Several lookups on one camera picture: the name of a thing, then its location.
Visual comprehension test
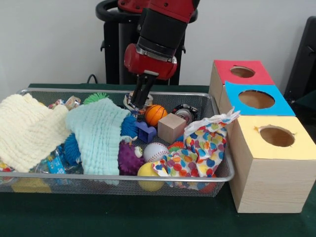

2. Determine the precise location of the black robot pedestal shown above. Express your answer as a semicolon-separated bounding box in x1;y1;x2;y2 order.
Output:
95;0;198;86

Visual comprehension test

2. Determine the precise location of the shallow silver mesh bin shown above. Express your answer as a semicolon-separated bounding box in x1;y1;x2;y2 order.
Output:
0;88;235;198

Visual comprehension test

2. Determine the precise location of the cream waffle cloth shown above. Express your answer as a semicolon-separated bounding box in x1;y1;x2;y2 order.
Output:
0;93;73;173

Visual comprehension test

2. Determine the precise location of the small orange basketball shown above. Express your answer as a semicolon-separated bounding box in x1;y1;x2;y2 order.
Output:
145;104;168;127

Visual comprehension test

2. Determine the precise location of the yellow ball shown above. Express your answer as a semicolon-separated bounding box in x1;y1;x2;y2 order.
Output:
137;162;165;193

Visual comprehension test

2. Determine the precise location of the purple toy block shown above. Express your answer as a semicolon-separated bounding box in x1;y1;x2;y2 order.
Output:
135;120;158;144

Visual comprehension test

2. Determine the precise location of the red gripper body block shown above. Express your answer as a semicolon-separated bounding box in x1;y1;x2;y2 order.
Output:
123;43;178;81

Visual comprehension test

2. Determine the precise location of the polka dot paper napkin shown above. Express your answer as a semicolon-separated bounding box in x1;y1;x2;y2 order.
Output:
151;106;241;178

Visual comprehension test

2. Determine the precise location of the wooden box with three holes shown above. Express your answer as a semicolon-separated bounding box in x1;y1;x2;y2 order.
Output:
208;59;316;213

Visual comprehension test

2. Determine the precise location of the dark green table cloth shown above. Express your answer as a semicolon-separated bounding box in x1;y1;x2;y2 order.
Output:
0;83;316;237
295;89;316;117

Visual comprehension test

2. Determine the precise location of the mint waffle cloth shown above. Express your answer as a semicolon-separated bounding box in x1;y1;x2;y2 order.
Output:
64;98;132;177

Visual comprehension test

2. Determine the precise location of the white baseball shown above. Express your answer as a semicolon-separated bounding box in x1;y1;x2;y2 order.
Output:
143;142;171;164

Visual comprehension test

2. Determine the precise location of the crushed silver can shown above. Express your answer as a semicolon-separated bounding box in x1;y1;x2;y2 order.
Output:
123;88;154;111

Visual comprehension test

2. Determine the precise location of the black stand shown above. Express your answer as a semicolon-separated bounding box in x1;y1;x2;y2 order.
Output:
283;16;316;99

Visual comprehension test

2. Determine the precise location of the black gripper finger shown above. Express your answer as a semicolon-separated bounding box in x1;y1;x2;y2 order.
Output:
137;75;158;109
129;73;147;107

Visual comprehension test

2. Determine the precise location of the purple spiky toy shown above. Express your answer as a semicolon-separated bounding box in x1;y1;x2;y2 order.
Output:
118;141;146;176

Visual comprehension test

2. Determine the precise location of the plain wooden cube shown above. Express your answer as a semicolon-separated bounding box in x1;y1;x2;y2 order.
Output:
157;113;187;145

